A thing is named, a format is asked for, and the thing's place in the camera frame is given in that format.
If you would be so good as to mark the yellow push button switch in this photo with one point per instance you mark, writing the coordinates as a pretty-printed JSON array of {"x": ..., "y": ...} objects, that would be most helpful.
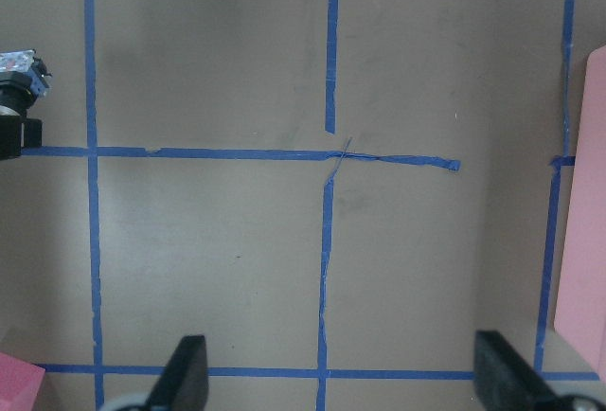
[{"x": 24, "y": 79}]

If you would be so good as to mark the pink plastic bin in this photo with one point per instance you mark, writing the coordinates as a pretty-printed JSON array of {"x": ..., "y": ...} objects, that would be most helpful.
[{"x": 580, "y": 310}]

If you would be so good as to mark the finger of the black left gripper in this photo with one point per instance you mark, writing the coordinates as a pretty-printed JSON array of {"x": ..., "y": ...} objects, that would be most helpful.
[{"x": 18, "y": 134}]

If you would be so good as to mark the brown paper mat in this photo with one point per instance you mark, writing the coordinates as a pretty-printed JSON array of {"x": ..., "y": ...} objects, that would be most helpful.
[{"x": 336, "y": 193}]

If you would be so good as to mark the pink cube upper middle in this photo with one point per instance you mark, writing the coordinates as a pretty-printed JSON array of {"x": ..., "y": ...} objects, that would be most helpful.
[{"x": 20, "y": 384}]

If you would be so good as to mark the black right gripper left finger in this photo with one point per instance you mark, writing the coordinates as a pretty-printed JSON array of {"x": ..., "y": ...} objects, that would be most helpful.
[{"x": 184, "y": 383}]

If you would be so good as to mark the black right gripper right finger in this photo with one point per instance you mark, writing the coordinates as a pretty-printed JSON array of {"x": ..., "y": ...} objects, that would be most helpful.
[{"x": 503, "y": 380}]

